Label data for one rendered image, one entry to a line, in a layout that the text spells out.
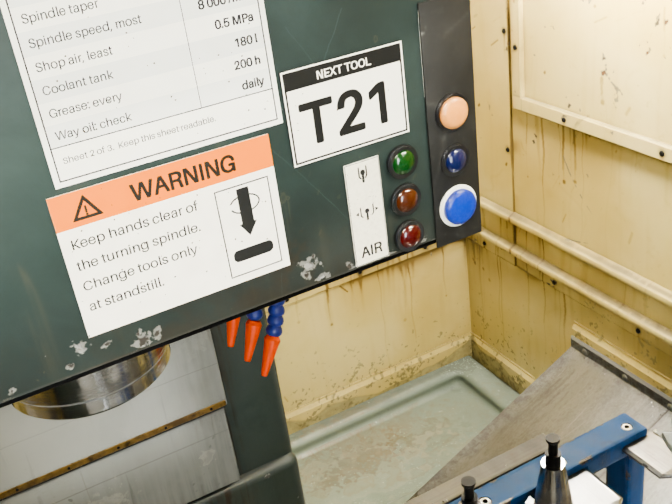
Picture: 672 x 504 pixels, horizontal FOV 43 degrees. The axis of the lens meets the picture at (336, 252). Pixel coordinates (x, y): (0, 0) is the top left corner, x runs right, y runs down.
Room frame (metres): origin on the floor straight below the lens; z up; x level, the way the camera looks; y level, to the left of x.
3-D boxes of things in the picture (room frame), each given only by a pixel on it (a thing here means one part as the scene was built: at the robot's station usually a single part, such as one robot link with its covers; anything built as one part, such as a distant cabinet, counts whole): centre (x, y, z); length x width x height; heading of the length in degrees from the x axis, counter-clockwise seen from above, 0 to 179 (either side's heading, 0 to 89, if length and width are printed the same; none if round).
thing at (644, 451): (0.77, -0.35, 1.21); 0.07 x 0.05 x 0.01; 25
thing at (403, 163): (0.61, -0.06, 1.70); 0.02 x 0.01 x 0.02; 115
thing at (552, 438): (0.70, -0.20, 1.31); 0.02 x 0.02 x 0.03
